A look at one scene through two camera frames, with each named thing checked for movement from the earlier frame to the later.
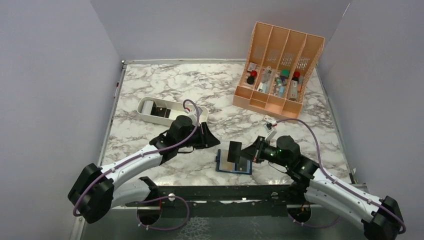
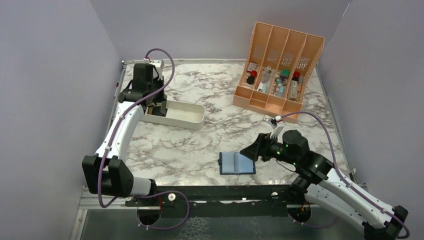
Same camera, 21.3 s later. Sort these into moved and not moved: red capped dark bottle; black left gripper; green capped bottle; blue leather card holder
Moved: black left gripper
Not moved: green capped bottle; red capped dark bottle; blue leather card holder
